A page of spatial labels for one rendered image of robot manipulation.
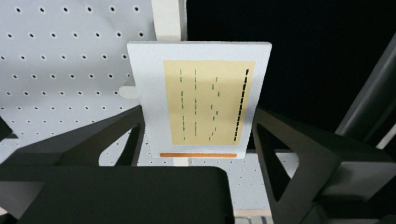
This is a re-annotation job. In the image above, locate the grey lab imager with drawer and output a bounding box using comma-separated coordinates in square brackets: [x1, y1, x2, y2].
[151, 0, 396, 161]

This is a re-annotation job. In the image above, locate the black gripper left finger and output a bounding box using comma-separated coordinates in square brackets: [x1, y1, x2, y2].
[0, 104, 146, 166]

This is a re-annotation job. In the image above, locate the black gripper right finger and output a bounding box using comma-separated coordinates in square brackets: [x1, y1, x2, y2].
[251, 104, 396, 224]

